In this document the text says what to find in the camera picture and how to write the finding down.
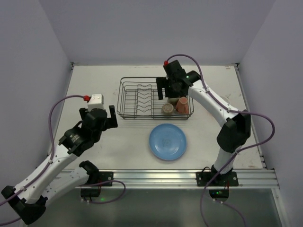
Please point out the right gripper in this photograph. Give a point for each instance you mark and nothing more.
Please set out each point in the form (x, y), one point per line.
(163, 80)

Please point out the speckled grey cup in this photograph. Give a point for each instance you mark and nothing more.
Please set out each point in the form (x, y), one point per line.
(167, 108)

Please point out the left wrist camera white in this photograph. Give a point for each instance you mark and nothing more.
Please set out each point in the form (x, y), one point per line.
(96, 102)

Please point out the blue plate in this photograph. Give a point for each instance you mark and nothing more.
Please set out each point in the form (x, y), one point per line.
(167, 142)

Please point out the grey-green cup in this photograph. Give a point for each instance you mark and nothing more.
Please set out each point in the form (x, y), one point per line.
(173, 101)

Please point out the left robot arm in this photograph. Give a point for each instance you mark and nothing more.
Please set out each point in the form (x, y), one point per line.
(30, 197)

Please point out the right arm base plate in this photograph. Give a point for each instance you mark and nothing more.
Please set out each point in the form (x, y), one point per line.
(204, 176)

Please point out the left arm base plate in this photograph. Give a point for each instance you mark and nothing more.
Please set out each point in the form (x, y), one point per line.
(100, 177)

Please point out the aluminium rail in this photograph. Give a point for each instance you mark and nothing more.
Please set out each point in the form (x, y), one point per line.
(158, 179)

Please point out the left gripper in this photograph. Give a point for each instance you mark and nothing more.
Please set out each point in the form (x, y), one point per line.
(107, 122)

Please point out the black wire dish rack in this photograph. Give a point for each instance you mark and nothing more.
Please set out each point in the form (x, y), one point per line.
(138, 99)

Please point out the pink cup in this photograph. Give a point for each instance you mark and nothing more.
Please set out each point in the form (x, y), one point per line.
(182, 106)

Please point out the orange white bowl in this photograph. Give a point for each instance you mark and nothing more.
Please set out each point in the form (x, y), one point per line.
(226, 100)

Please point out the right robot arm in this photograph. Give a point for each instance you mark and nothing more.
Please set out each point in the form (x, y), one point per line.
(235, 125)

